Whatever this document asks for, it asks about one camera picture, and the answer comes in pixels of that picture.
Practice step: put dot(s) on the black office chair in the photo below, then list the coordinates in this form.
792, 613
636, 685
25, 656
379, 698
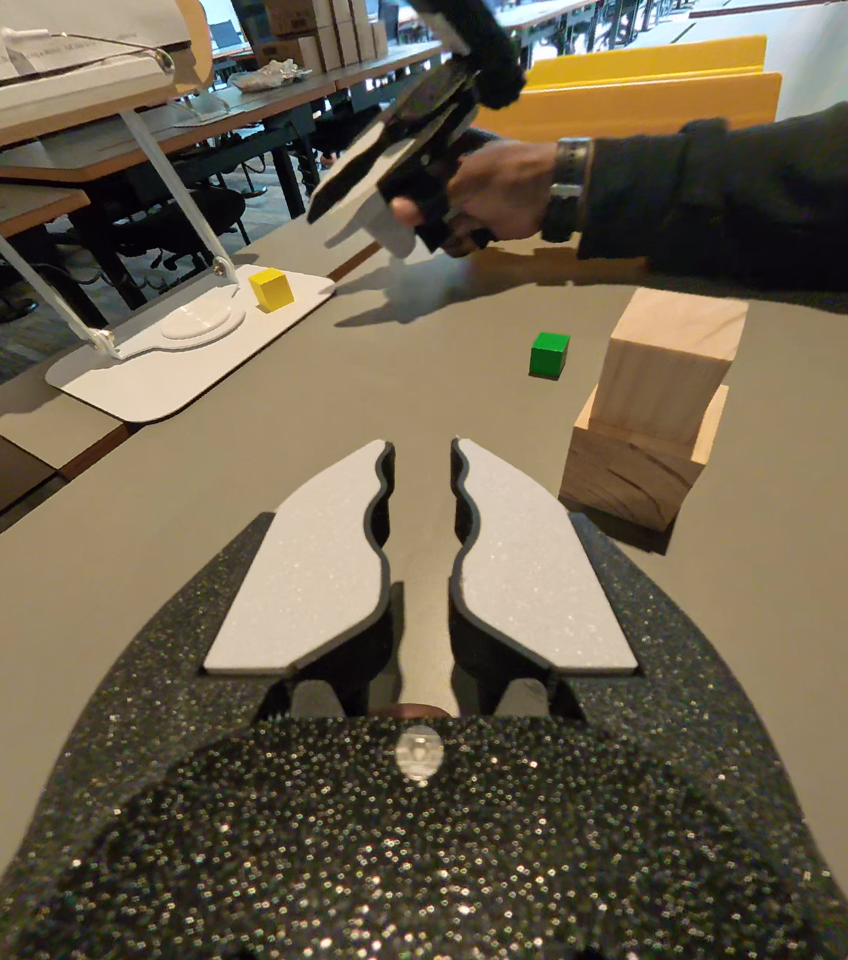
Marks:
191, 217

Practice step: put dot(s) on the large plain wooden cube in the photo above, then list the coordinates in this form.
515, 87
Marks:
634, 476

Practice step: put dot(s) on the stack of cardboard boxes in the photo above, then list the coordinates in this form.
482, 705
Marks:
319, 34

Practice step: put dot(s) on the yellow wooden cube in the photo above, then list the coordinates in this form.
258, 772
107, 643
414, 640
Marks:
271, 289

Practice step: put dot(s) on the white folding stand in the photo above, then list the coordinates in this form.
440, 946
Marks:
168, 367

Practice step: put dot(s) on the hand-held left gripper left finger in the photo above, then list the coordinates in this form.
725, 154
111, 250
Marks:
311, 570

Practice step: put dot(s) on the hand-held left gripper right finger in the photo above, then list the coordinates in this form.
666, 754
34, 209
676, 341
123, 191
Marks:
536, 577

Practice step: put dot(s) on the person's right hand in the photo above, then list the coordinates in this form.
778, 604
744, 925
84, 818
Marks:
506, 187

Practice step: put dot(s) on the crumpled white wrapper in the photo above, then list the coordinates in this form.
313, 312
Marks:
270, 75

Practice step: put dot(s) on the person's right forearm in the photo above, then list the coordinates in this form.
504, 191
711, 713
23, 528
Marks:
754, 195

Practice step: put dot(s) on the black wristwatch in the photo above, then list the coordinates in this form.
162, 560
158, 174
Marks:
568, 187

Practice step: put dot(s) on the long wooden desk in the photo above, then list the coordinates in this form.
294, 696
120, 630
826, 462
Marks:
168, 139

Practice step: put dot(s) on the short wooden desk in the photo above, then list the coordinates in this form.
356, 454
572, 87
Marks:
11, 210

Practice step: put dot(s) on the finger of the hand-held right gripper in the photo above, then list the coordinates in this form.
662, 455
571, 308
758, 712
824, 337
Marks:
375, 191
394, 135

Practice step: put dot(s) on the yellow plastic bin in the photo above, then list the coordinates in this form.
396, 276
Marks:
641, 60
656, 105

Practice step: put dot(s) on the small plain wooden cube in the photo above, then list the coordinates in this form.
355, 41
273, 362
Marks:
668, 360

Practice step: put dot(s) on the green wooden cube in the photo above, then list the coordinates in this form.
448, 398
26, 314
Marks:
548, 354

